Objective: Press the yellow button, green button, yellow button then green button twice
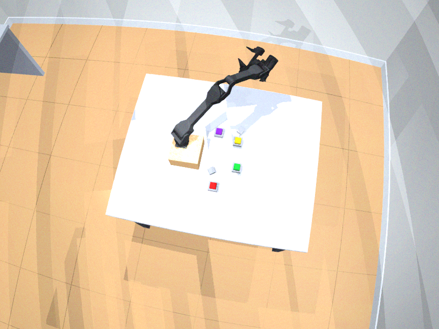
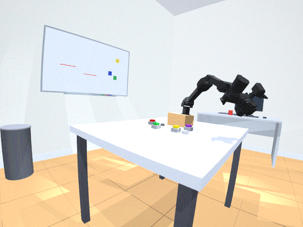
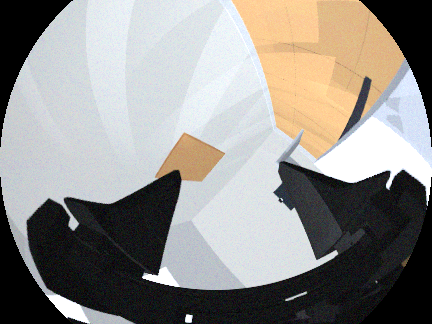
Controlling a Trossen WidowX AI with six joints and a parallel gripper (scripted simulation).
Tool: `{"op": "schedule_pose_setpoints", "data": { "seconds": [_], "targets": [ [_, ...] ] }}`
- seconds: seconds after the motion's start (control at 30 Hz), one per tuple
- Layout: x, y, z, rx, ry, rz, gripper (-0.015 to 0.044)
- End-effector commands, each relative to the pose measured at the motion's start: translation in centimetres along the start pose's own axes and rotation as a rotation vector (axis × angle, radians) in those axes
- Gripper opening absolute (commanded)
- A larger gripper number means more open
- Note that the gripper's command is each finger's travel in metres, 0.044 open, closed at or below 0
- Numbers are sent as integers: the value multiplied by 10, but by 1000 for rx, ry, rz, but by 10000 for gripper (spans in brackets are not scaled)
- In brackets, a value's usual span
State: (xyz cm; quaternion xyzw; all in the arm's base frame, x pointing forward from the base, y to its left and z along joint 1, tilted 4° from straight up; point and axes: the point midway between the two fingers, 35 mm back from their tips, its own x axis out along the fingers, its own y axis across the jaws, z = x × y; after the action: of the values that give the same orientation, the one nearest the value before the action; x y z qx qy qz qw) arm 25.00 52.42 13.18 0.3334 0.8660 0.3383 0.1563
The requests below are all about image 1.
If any yellow button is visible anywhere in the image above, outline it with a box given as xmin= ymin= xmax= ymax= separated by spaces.
xmin=233 ymin=136 xmax=243 ymax=147

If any green button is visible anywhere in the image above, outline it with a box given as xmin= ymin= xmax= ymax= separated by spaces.
xmin=232 ymin=162 xmax=242 ymax=174

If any red button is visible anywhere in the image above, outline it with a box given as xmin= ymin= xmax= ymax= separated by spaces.
xmin=208 ymin=181 xmax=218 ymax=192

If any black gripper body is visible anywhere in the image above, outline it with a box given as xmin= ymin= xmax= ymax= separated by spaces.
xmin=239 ymin=47 xmax=265 ymax=72

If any purple button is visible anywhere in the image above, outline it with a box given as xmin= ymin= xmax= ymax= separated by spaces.
xmin=214 ymin=127 xmax=224 ymax=138

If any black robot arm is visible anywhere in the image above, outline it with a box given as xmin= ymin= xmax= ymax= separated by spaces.
xmin=171 ymin=55 xmax=278 ymax=149

